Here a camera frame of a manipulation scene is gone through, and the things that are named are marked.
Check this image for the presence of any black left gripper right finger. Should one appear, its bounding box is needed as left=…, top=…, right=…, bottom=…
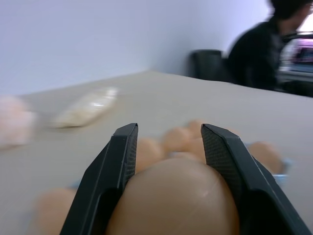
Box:
left=200, top=123, right=313, bottom=235

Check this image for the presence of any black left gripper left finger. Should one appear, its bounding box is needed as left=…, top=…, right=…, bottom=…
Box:
left=59, top=122, right=140, bottom=235

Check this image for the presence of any tan egg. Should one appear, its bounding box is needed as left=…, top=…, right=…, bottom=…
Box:
left=187, top=119, right=205, bottom=137
left=248, top=141, right=286, bottom=175
left=33, top=188, right=78, bottom=235
left=135, top=138, right=166, bottom=174
left=104, top=158, right=241, bottom=235
left=187, top=137, right=205, bottom=162
left=163, top=127, right=194, bottom=152

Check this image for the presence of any clear plastic bag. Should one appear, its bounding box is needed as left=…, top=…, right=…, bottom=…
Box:
left=50, top=87, right=119, bottom=128

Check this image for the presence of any pink soft object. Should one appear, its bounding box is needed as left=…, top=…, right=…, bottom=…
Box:
left=0, top=95, right=37, bottom=150

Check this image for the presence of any black chair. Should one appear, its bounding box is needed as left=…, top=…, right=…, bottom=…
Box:
left=190, top=49, right=233, bottom=83

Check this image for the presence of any person in black top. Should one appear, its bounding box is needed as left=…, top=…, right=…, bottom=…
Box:
left=227, top=0, right=313, bottom=93

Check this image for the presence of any computer monitor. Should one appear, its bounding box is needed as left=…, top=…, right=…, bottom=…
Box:
left=278, top=30, right=313, bottom=74

